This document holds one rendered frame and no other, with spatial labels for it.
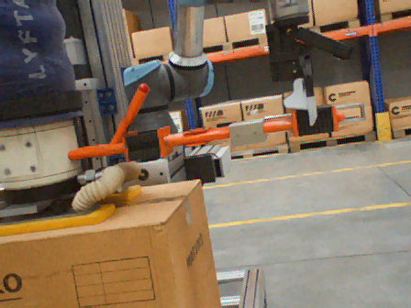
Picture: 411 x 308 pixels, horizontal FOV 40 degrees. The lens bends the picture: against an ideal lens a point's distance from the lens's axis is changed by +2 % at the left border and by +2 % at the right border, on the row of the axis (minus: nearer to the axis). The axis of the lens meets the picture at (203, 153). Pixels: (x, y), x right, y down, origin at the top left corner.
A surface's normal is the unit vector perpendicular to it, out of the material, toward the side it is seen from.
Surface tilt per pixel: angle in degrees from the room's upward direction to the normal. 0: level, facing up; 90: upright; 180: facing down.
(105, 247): 90
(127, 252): 90
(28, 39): 109
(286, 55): 90
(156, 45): 90
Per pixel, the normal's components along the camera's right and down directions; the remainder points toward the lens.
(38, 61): 0.63, -0.28
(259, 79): -0.14, 0.14
